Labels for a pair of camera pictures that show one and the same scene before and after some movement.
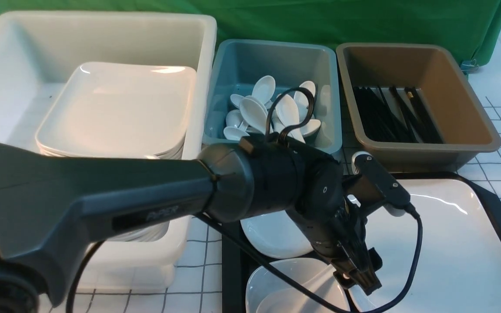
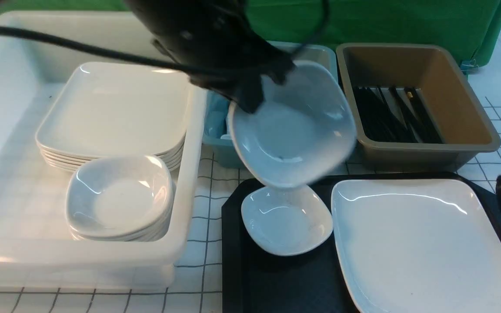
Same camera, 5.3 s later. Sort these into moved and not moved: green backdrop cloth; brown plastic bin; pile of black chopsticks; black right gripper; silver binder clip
Moved: black right gripper
Not moved: pile of black chopsticks; brown plastic bin; silver binder clip; green backdrop cloth
